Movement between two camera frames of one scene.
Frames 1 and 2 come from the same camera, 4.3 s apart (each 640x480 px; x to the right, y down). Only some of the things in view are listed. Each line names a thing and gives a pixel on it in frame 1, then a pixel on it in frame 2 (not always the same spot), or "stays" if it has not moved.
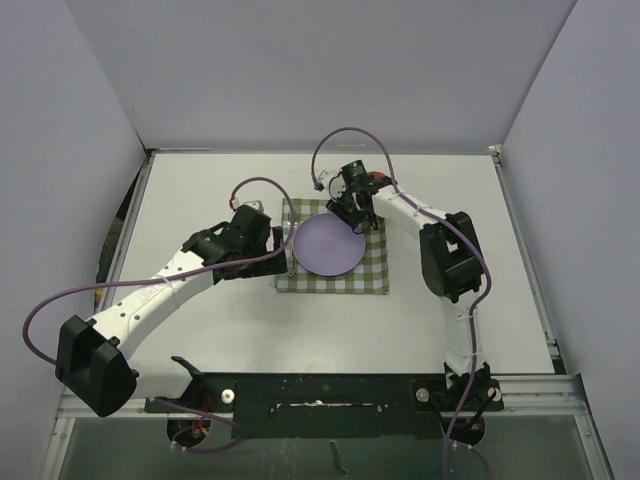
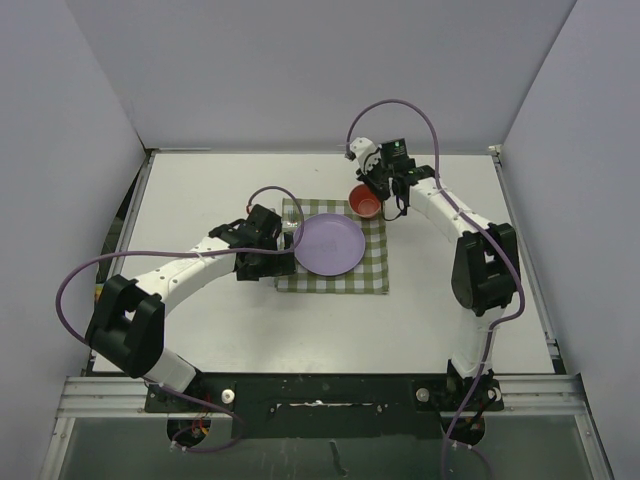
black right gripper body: (345, 207) -> (375, 179)
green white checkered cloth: (370, 276) stays
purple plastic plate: (327, 245) stays
